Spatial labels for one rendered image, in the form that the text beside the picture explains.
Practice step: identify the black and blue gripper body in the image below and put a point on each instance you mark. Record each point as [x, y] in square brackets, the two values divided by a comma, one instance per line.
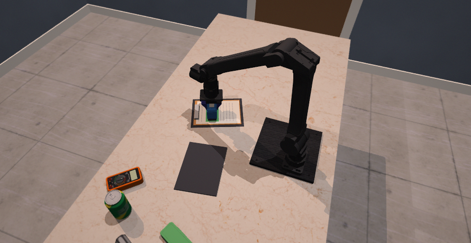
[211, 96]

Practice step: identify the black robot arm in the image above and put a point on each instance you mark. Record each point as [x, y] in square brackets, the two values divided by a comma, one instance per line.
[288, 53]

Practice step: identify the orange digital multimeter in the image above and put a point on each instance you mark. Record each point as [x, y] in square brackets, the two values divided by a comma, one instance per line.
[124, 180]

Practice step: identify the green drink can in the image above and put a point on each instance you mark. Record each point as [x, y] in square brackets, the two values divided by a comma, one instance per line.
[117, 204]

